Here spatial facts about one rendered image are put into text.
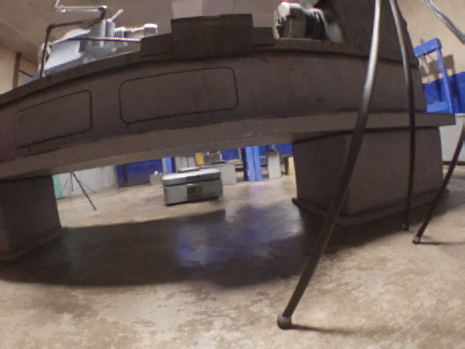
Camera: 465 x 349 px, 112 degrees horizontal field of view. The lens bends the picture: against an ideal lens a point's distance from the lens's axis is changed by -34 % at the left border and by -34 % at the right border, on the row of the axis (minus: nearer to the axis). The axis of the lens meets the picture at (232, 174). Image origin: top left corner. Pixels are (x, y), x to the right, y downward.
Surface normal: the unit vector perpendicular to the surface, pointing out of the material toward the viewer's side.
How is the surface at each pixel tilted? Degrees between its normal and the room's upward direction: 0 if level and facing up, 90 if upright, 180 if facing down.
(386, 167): 90
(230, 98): 90
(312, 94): 90
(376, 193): 90
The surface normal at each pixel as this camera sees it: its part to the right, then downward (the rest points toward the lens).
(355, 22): 0.11, 0.06
